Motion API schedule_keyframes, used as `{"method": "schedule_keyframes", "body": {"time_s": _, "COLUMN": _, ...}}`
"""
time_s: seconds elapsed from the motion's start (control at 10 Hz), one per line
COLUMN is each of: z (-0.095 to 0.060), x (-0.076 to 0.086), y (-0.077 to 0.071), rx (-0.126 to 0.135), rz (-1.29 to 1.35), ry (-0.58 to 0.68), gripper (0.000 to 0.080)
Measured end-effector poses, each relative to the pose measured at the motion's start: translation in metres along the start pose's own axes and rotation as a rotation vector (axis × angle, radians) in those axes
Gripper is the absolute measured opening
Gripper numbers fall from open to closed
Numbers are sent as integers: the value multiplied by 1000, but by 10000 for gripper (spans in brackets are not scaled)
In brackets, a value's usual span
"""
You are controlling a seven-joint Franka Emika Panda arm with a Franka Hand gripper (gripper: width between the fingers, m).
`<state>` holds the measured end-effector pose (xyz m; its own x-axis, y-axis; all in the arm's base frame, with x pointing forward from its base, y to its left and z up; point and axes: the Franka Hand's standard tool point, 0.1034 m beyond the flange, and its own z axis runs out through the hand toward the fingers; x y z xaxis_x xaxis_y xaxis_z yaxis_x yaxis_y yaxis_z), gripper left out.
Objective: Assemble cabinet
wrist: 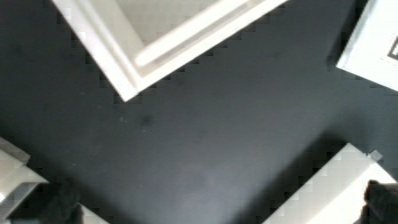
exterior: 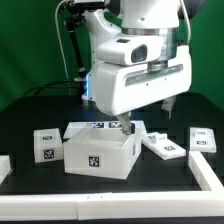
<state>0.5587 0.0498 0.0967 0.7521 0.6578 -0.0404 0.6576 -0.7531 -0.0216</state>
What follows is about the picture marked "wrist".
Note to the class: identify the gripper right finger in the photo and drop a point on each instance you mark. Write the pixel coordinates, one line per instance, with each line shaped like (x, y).
(381, 208)

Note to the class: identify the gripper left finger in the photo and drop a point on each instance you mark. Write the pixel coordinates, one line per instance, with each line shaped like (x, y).
(42, 203)

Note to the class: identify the white cabinet door panel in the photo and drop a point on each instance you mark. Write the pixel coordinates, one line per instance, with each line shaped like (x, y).
(328, 201)
(370, 54)

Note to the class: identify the white cabinet body box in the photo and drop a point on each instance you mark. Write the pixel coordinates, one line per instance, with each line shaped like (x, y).
(147, 35)

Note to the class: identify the white obstacle fence frame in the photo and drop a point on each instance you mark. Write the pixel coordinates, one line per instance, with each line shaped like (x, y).
(19, 178)

